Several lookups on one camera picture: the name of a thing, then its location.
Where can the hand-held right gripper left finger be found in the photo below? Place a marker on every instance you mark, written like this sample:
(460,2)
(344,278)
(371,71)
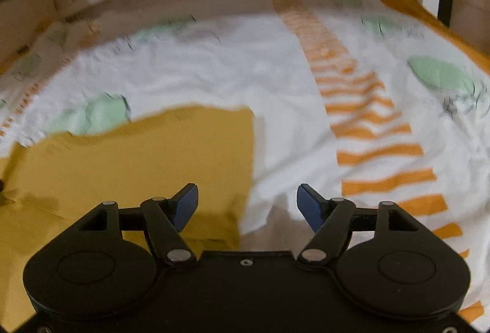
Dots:
(186,203)

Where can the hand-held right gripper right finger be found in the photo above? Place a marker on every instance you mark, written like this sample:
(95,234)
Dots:
(308,203)

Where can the mustard yellow knit garment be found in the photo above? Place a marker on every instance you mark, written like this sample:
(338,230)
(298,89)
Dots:
(134,164)

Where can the white leaf printed blanket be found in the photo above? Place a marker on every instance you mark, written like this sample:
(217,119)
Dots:
(229,69)

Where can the mustard bed sheet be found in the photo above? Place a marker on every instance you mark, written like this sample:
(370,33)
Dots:
(421,11)

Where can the wooden cabinet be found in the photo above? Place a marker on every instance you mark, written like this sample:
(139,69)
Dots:
(19,15)

